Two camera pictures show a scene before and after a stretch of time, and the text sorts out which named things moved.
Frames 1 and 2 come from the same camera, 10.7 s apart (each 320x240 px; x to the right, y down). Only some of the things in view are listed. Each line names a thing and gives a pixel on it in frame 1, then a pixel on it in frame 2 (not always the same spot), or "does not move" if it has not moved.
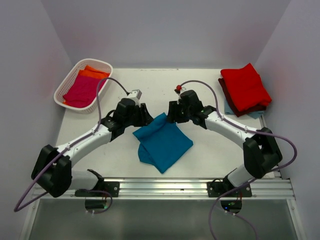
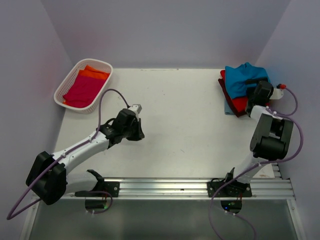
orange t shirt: (91, 72) does not move
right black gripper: (173, 113) to (253, 81)
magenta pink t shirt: (83, 92) does not move
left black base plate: (112, 187) does not move
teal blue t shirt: (162, 143) to (235, 78)
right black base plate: (216, 189) does not move
